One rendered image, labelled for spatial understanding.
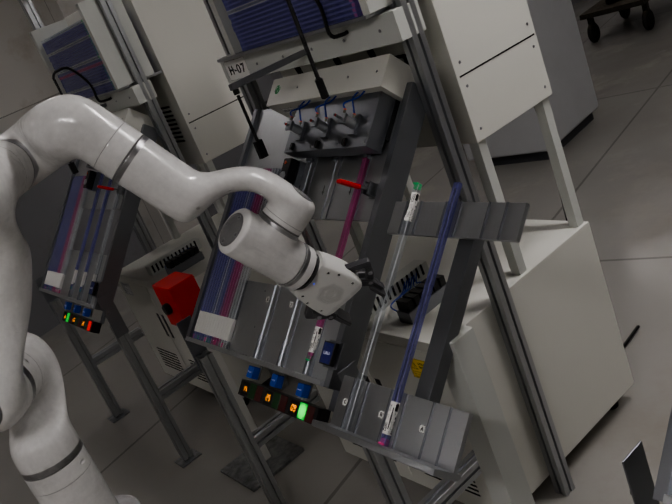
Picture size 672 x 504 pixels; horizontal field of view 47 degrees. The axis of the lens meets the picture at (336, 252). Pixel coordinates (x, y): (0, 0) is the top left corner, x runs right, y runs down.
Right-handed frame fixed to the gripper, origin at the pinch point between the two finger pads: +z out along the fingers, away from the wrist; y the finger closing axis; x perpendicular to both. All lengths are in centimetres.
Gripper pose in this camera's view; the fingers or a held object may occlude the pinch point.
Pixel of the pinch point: (362, 303)
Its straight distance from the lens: 144.9
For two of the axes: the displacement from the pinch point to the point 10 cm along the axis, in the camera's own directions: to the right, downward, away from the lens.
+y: 6.8, -6.2, -3.8
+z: 7.1, 4.3, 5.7
